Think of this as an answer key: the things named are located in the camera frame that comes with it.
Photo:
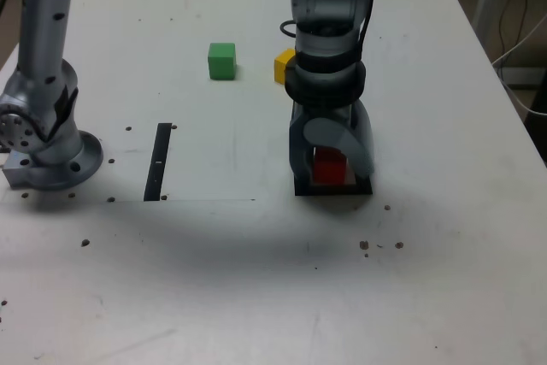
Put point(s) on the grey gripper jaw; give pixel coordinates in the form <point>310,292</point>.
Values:
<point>354,147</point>

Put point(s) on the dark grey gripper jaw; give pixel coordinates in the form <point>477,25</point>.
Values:
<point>297,155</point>

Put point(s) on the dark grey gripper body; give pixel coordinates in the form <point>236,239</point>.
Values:
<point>329,110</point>

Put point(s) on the red cube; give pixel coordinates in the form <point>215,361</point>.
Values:
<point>328,168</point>

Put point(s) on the yellow cube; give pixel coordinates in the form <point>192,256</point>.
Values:
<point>282,66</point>

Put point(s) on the green cube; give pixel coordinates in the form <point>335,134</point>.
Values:
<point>221,63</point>

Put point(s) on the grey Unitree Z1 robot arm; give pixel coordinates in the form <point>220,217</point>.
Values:
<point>42,19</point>

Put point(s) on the black tape square outline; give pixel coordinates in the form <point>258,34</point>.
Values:
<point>333,190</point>

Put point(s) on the black tape strip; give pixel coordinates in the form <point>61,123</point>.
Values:
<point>156,177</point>

